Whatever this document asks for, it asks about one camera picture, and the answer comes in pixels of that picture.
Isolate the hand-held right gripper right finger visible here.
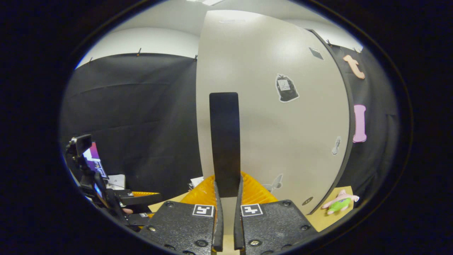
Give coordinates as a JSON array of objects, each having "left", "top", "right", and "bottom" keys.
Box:
[{"left": 233, "top": 172, "right": 319, "bottom": 253}]

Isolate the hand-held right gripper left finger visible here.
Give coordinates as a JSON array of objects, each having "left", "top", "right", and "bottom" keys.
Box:
[{"left": 137, "top": 174, "right": 224, "bottom": 254}]

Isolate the black door handle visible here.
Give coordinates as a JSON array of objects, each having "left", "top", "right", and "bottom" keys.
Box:
[{"left": 209, "top": 92, "right": 241, "bottom": 198}]

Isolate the beige cabinet door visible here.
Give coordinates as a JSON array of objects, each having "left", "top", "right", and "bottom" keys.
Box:
[{"left": 196, "top": 10, "right": 351, "bottom": 216}]

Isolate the white paper sheet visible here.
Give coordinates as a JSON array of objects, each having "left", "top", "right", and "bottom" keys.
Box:
[{"left": 106, "top": 174, "right": 126, "bottom": 190}]

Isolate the black backdrop cloth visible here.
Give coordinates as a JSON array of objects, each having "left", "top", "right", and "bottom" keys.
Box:
[{"left": 59, "top": 44, "right": 400, "bottom": 213}]

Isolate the pink and green plush toy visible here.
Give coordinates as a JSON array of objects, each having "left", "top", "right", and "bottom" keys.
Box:
[{"left": 321, "top": 189, "right": 360, "bottom": 215}]

